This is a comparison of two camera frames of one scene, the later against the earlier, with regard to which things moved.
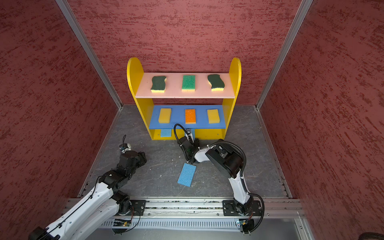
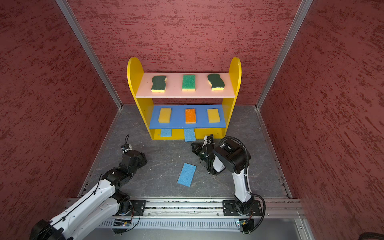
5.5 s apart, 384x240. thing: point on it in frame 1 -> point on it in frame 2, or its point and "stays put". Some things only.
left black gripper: x=141 y=158 stays put
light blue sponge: x=166 y=133 stays put
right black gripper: x=196 y=142 -> x=196 y=150
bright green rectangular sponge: x=188 y=83 stays put
